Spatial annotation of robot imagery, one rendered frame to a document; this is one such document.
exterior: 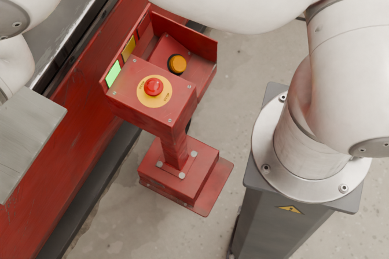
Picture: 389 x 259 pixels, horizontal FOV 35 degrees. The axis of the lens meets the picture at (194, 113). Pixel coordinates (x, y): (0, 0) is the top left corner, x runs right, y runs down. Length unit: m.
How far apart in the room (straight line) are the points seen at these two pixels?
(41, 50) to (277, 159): 0.52
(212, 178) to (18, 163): 1.06
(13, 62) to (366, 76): 0.42
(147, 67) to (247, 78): 0.88
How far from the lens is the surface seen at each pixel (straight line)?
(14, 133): 1.02
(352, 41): 0.58
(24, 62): 0.77
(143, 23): 1.26
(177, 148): 1.65
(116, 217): 1.97
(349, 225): 2.00
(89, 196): 1.95
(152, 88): 1.21
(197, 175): 1.86
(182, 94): 1.23
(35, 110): 1.02
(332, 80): 0.58
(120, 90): 1.25
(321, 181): 0.95
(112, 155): 1.97
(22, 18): 0.36
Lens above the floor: 1.92
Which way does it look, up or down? 70 degrees down
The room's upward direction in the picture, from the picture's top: 3 degrees counter-clockwise
